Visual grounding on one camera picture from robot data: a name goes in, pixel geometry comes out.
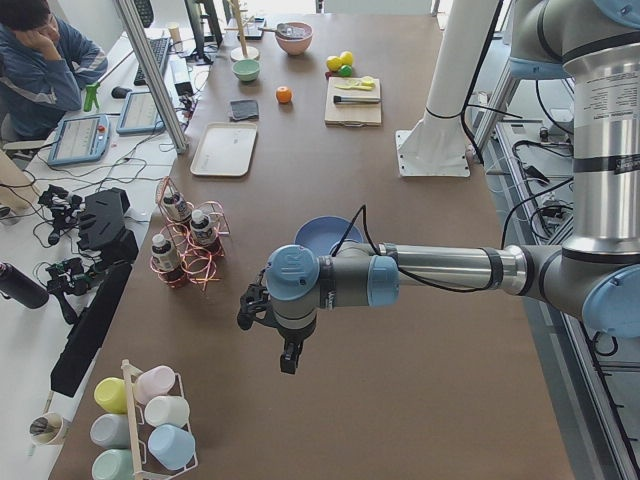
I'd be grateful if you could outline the paper cup with utensils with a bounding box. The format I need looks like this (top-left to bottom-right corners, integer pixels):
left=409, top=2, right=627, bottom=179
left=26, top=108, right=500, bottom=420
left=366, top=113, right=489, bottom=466
left=29, top=412, right=69, bottom=446

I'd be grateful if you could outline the aluminium frame post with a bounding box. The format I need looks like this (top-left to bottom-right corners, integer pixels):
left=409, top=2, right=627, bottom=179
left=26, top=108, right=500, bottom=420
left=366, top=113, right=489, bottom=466
left=113, top=0, right=188, bottom=154

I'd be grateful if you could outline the white plastic cup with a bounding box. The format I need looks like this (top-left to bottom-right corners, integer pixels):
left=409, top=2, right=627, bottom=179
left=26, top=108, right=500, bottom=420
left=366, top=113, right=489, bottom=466
left=144, top=395, right=190, bottom=428

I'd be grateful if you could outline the dark drink bottle back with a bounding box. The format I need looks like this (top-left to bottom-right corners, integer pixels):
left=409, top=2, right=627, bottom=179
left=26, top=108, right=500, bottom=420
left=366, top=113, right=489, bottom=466
left=162, top=191, right=191, bottom=223

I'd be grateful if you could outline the black water bottle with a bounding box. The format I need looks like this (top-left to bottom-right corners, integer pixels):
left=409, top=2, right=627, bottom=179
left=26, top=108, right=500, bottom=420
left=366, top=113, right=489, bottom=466
left=1, top=262, right=49, bottom=309

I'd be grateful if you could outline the wooden cutting board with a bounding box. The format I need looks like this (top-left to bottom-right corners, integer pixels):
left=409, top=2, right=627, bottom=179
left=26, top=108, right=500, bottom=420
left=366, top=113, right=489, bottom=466
left=324, top=77, right=382, bottom=126

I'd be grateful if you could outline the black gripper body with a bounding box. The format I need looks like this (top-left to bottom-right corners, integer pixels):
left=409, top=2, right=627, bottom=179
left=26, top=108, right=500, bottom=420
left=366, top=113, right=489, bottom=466
left=237, top=268, right=304, bottom=356

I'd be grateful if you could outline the green lime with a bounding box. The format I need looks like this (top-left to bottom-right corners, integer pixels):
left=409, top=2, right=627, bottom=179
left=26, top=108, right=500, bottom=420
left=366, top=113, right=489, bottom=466
left=337, top=64, right=353, bottom=77

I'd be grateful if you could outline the wooden cup tree stand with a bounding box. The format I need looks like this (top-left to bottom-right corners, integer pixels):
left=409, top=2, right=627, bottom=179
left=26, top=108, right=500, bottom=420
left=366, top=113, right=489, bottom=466
left=227, top=0, right=260, bottom=62

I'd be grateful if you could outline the blue ceramic plate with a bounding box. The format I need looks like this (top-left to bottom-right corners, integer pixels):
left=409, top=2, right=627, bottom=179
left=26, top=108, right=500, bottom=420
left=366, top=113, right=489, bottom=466
left=293, top=216, right=363, bottom=256

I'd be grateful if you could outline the blue plastic cup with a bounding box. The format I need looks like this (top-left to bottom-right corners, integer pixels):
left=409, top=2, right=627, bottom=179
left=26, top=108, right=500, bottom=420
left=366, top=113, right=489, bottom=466
left=147, top=424, right=195, bottom=470

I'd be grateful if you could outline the teach pendant far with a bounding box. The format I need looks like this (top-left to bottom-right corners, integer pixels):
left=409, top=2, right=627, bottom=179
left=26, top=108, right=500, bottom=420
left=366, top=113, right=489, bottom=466
left=116, top=91, right=165, bottom=136

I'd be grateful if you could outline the yellow plastic cup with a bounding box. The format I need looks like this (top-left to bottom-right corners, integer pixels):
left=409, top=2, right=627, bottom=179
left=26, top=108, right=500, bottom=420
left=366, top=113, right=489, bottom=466
left=94, top=377, right=127, bottom=414

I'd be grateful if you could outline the teach pendant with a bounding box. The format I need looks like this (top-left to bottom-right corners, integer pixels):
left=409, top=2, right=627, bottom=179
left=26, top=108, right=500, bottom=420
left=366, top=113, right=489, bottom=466
left=116, top=91, right=165, bottom=136
left=47, top=115, right=110, bottom=166

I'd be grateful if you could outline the dark drink bottle front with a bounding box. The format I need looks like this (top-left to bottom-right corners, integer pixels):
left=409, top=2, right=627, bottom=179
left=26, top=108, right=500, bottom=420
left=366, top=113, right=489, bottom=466
left=151, top=233, right=184, bottom=287

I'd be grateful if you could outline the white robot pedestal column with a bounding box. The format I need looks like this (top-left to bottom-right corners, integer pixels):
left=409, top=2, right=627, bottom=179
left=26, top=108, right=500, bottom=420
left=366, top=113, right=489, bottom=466
left=396, top=1, right=502, bottom=177

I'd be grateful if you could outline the dark drink bottle middle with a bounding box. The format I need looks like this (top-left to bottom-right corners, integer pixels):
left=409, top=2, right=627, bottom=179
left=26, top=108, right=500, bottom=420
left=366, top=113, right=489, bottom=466
left=190, top=209, right=220, bottom=253

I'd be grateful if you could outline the dark drink bottle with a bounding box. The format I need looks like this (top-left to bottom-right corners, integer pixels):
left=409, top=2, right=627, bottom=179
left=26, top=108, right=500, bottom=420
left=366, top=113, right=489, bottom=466
left=190, top=209, right=220, bottom=253
left=151, top=233, right=184, bottom=287
left=162, top=191, right=191, bottom=223

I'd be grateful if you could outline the dark grey folded cloth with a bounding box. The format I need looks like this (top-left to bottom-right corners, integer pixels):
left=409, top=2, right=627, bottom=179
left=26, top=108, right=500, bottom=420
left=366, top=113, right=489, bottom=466
left=230, top=99, right=259, bottom=121

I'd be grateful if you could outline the copper wire bottle rack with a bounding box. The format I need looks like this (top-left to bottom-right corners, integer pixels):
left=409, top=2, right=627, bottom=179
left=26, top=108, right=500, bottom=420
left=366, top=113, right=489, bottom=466
left=149, top=177, right=230, bottom=291

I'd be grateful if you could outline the pink bowl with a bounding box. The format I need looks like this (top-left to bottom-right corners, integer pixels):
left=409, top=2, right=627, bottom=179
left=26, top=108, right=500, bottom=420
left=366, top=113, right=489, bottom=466
left=275, top=21, right=313, bottom=56

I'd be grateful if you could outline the orange mandarin fruit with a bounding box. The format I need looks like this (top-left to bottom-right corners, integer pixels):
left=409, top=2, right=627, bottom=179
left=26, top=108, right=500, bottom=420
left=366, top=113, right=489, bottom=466
left=275, top=86, right=293, bottom=105

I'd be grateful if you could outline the white wire cup rack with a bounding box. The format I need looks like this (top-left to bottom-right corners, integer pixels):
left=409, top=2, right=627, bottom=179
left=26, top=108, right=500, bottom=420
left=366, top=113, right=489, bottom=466
left=121, top=359, right=200, bottom=479

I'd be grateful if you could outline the cream plastic tray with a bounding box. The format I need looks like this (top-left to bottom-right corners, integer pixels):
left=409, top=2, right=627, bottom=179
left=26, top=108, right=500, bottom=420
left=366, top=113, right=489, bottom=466
left=190, top=122, right=258, bottom=177

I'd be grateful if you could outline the black keyboard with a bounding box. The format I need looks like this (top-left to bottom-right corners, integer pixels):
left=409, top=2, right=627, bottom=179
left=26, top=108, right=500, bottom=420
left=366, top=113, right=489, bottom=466
left=133, top=36, right=172, bottom=86

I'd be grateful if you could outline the teach pendant near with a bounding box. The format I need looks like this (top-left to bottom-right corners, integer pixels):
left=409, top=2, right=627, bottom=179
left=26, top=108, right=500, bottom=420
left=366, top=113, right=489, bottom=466
left=47, top=115, right=110, bottom=166

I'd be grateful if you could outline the mint green plastic cup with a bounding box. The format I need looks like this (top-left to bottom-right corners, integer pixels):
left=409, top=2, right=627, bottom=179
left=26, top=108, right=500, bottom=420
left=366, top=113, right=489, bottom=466
left=91, top=449, right=134, bottom=480

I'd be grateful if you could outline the green ceramic bowl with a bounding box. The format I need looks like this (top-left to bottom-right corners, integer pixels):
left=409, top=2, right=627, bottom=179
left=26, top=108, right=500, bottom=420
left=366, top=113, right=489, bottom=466
left=232, top=59, right=260, bottom=82

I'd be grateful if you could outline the seated person blue jacket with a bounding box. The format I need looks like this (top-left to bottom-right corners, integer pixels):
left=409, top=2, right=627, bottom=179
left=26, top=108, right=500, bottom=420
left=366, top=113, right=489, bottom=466
left=1, top=1, right=108, bottom=140

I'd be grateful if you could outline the grey plastic cup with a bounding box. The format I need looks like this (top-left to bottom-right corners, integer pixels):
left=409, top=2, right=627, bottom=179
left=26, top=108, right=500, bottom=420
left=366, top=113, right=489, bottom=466
left=90, top=413, right=130, bottom=449

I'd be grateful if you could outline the pink plastic cup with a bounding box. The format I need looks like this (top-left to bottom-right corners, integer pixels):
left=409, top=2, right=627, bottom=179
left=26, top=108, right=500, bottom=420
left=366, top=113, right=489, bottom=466
left=133, top=365, right=176, bottom=405

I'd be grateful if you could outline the black computer mouse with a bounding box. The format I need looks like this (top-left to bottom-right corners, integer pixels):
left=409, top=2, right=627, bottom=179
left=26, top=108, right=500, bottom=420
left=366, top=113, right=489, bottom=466
left=111, top=86, right=131, bottom=99

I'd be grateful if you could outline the green clamp tool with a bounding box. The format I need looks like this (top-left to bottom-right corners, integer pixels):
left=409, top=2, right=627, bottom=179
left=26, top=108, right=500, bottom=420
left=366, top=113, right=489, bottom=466
left=83, top=82, right=100, bottom=112

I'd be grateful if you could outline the yellow lemon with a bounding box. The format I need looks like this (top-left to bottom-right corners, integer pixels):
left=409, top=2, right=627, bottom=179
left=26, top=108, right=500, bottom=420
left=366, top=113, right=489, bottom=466
left=325, top=56, right=343, bottom=72
left=339, top=51, right=354, bottom=66

